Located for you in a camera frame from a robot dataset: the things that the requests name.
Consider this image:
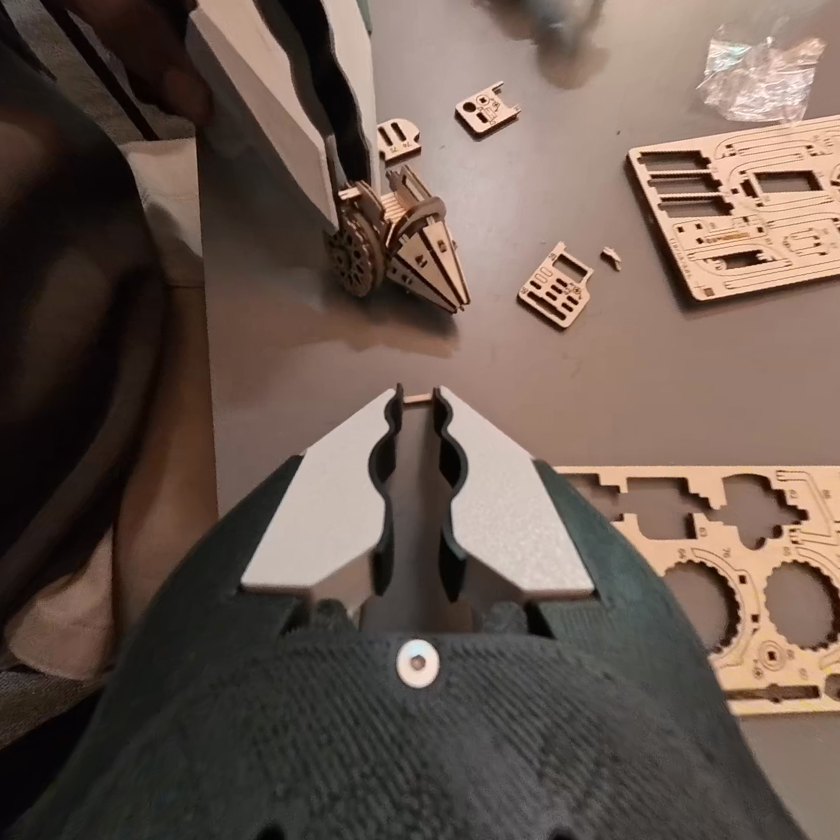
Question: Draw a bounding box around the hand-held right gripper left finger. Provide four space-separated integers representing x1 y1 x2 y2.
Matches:
241 385 405 624

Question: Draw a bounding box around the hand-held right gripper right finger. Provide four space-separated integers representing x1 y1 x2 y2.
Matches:
432 386 595 611

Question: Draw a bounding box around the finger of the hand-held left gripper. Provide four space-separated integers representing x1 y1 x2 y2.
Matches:
316 0 379 188
190 0 343 235

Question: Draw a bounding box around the partly built wooden model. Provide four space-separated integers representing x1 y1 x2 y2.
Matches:
325 164 472 315

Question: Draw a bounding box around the dark grey desk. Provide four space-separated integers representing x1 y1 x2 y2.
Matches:
190 0 840 840

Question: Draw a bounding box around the person's left hand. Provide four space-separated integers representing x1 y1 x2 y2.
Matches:
125 0 215 124

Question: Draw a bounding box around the round slotted wooden piece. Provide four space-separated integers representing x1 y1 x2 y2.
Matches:
377 118 422 161

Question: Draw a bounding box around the notched wooden puzzle piece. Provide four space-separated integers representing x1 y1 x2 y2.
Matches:
455 80 522 140

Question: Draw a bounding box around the wooden sheet with round cutouts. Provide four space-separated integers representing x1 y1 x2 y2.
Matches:
554 465 840 718

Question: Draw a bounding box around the grid-cut wooden puzzle piece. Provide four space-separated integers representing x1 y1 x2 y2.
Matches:
517 241 595 329

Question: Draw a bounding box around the person's dark top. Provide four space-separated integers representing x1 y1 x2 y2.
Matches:
0 0 172 592

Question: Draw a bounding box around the wooden sheet with rectangular cutouts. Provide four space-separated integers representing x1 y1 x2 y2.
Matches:
625 113 840 303

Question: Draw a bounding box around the clear plastic bag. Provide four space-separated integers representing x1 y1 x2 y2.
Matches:
696 20 828 126

